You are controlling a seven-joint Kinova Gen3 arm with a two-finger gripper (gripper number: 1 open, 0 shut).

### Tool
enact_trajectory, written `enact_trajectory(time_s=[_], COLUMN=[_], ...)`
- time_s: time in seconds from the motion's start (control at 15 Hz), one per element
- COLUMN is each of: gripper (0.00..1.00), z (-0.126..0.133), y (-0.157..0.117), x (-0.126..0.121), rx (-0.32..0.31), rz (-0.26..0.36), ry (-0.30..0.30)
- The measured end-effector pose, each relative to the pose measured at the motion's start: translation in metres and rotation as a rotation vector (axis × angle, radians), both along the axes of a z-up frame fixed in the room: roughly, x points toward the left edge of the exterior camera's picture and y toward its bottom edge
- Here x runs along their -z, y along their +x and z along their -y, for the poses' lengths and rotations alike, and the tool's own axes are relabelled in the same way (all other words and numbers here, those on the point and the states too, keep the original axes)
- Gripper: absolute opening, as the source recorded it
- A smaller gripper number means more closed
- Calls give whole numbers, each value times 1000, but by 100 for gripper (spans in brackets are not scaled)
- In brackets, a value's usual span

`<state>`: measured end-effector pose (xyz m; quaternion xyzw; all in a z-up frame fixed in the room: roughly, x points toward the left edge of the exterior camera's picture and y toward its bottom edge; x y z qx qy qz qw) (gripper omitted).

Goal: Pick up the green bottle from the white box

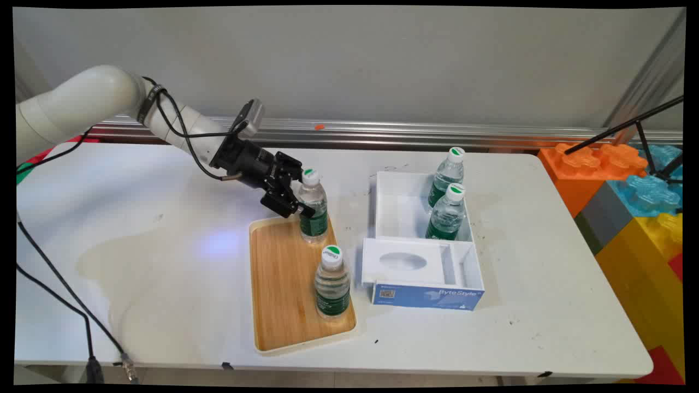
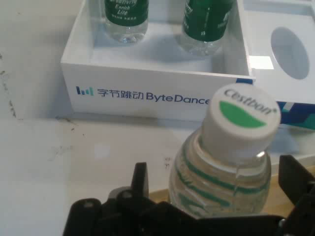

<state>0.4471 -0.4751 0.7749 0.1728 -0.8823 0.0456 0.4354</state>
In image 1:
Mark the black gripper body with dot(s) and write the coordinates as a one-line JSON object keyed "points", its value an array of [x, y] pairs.
{"points": [[246, 161]]}

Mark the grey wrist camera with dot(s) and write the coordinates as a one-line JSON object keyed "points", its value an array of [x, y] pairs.
{"points": [[252, 117]]}

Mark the big translucent blue toy block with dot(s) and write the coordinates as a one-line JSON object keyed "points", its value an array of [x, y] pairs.
{"points": [[663, 155], [647, 194]]}

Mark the wooden tray with cream rim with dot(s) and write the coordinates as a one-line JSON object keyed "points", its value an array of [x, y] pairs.
{"points": [[281, 295]]}

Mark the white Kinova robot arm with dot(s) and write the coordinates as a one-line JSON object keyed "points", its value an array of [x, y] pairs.
{"points": [[82, 103]]}

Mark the big yellow toy block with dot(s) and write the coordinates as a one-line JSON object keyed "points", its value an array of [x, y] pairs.
{"points": [[644, 273]]}

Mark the big red toy block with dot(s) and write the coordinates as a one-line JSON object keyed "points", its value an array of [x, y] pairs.
{"points": [[663, 368]]}

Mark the small green-label water bottle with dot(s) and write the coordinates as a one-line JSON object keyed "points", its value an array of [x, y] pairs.
{"points": [[314, 229], [332, 289], [445, 218], [446, 174]]}

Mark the white and blue box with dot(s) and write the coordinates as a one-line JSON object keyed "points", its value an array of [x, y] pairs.
{"points": [[426, 297]]}

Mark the white open box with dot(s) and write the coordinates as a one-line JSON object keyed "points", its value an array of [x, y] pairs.
{"points": [[398, 213]]}

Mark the aluminium frame post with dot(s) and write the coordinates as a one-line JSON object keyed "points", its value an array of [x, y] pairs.
{"points": [[650, 71]]}

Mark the big orange toy block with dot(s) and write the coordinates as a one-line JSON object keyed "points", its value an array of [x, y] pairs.
{"points": [[579, 169]]}

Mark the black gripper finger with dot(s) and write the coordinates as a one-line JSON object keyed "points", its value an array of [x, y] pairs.
{"points": [[289, 169], [286, 204]]}

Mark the black tripod stand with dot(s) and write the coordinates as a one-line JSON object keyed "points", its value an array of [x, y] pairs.
{"points": [[611, 130]]}

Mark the aluminium wall rail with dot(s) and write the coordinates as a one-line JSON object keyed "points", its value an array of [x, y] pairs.
{"points": [[437, 134]]}

